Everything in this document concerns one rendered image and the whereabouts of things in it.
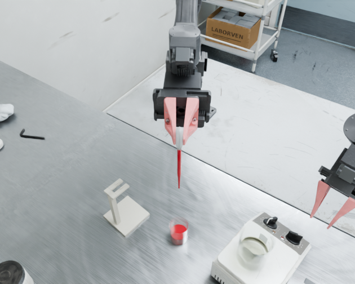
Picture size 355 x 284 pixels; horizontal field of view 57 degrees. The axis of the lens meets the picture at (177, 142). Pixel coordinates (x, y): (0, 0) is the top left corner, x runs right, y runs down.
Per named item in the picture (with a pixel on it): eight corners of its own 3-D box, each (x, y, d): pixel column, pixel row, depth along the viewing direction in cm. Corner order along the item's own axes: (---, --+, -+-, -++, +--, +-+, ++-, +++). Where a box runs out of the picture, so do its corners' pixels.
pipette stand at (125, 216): (128, 196, 84) (121, 164, 75) (150, 214, 80) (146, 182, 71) (103, 217, 80) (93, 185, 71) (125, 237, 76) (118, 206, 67)
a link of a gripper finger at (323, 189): (333, 234, 60) (362, 191, 59) (298, 211, 64) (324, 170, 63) (334, 232, 66) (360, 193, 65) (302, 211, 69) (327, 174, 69)
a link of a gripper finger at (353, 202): (337, 236, 60) (366, 193, 59) (302, 213, 63) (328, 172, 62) (338, 235, 66) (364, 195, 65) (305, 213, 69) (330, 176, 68)
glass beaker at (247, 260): (233, 242, 66) (238, 219, 60) (265, 244, 66) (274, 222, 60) (234, 276, 61) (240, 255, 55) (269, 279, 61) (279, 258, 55)
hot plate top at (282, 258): (249, 220, 70) (249, 218, 70) (300, 257, 64) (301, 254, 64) (214, 260, 64) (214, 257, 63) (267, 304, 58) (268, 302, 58)
